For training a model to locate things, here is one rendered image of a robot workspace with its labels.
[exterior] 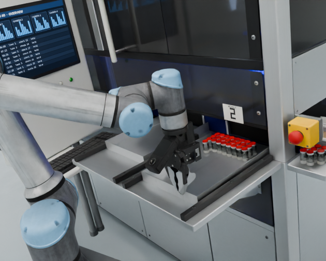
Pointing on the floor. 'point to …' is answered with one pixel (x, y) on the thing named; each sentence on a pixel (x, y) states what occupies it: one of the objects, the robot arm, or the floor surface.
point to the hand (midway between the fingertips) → (179, 191)
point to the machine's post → (280, 122)
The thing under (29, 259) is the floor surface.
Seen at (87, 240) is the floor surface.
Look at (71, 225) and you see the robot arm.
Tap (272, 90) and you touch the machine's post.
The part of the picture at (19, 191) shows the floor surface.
